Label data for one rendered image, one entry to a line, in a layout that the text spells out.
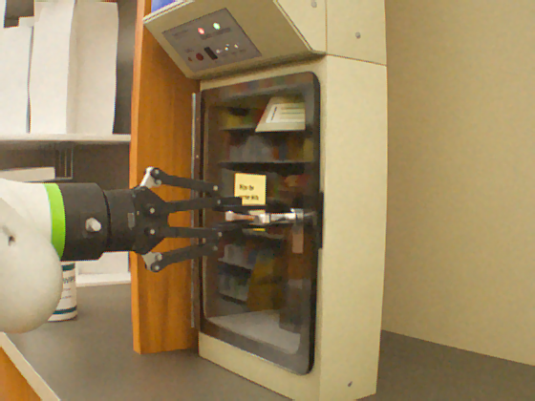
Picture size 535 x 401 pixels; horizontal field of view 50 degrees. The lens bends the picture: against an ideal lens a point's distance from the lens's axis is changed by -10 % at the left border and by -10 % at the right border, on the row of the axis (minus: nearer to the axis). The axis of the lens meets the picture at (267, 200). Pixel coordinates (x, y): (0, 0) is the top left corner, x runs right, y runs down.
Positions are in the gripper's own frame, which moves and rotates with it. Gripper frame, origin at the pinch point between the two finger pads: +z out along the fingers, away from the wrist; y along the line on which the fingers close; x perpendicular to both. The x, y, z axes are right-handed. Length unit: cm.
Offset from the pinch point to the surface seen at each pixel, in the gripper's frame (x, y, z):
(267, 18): -7.7, 25.4, -1.4
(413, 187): 12, 3, 49
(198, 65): 14.7, 22.5, 1.4
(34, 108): 121, 26, 1
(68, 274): 55, -16, -7
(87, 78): 127, 37, 22
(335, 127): -10.9, 11.7, 7.0
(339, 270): -10.8, -6.5, 8.1
